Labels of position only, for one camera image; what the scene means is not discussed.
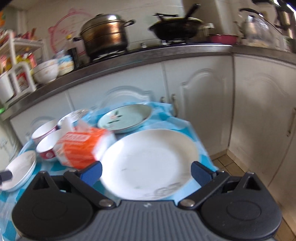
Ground white plate grey flower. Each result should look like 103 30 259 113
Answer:
1 151 37 192

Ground red white bowl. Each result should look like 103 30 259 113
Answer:
36 130 62 162

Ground pink floral white bowl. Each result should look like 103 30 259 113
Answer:
31 120 58 145

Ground orange tissue pack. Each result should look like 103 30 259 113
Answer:
53 118 116 170

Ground blue cartoon animal bowl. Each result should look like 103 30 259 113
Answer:
57 109 90 130

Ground large white plate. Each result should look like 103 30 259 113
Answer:
100 129 199 201

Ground green lotus plate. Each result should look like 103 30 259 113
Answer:
97 104 152 134

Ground white utensil holder cup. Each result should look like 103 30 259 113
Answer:
0 73 14 104

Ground white floral bowl on counter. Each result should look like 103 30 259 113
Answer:
32 59 59 85

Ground white spice rack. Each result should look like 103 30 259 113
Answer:
1 30 49 107

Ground blue white container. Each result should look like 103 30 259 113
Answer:
58 55 74 76

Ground steel kettle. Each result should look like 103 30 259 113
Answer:
234 8 274 48

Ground black wok with handle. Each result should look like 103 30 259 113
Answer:
149 4 203 42

